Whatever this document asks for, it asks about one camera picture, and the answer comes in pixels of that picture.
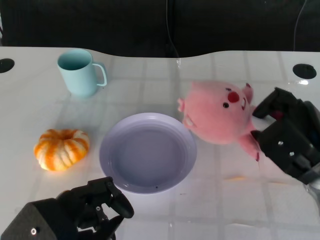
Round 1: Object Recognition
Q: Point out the lavender round plate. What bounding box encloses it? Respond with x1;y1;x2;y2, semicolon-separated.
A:
99;112;198;195

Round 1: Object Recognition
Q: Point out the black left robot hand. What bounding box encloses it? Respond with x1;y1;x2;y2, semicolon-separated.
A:
0;176;135;240

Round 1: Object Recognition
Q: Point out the thin grey hanging cable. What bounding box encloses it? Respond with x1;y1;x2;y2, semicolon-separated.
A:
165;0;181;59
293;0;309;52

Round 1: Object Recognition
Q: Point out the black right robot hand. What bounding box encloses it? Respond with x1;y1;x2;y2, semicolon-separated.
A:
251;87;320;186

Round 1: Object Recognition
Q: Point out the black round cable grommet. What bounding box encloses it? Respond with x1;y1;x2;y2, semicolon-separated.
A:
0;58;15;74
292;63;317;80

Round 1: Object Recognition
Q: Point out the orange white striped pumpkin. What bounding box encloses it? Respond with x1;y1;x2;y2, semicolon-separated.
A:
33;128;90;172

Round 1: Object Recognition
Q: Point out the pink plush beaver doll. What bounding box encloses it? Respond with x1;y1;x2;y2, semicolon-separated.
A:
177;80;263;161

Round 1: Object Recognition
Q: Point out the light blue plastic mug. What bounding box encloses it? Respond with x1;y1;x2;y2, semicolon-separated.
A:
57;48;108;98

